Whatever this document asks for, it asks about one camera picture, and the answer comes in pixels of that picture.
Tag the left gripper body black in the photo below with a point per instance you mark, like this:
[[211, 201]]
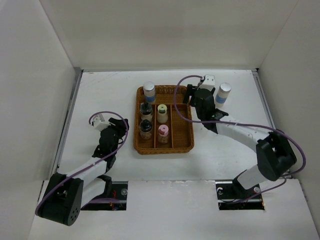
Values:
[[119, 133]]

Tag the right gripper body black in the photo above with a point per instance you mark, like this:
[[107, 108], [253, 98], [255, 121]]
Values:
[[199, 114]]

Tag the silver-lid blue-label jar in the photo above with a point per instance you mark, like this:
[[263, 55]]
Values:
[[222, 94], [149, 91]]

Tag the black-lid spice jar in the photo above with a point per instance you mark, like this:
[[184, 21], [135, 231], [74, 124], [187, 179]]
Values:
[[145, 129]]

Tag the black-cap spice grinder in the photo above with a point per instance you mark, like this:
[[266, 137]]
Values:
[[146, 111]]

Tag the yellow-cap spice bottle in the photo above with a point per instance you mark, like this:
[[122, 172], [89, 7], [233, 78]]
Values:
[[162, 114]]

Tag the pink-cap spice bottle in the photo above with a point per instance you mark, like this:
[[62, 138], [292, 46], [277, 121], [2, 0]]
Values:
[[163, 134]]

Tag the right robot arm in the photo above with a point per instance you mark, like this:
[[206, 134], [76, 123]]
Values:
[[274, 153]]

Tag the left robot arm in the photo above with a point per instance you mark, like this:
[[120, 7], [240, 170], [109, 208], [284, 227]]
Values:
[[67, 193]]

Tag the brown wicker divided basket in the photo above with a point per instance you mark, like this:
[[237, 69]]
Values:
[[181, 133]]

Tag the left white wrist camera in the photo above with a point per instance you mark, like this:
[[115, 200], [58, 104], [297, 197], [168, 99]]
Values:
[[99, 123]]

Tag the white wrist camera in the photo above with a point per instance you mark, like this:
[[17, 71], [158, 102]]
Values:
[[208, 82], [99, 123]]

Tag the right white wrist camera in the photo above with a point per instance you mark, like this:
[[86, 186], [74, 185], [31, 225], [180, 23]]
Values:
[[208, 82]]

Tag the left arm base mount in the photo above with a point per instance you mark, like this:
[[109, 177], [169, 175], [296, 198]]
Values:
[[110, 197]]

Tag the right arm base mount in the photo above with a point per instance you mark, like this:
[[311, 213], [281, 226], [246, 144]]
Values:
[[232, 197]]

